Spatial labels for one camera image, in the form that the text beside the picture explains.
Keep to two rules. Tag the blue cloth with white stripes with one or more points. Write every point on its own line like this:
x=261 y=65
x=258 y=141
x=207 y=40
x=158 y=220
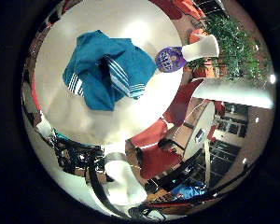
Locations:
x=115 y=68

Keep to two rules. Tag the dark shelf unit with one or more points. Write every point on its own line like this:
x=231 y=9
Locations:
x=235 y=121

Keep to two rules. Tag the green leafy plant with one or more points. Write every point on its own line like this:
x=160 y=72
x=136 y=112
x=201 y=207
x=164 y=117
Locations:
x=236 y=46

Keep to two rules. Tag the red chair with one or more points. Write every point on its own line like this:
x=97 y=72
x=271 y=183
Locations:
x=180 y=7

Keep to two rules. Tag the blue bag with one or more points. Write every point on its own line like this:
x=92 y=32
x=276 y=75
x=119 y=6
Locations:
x=188 y=190

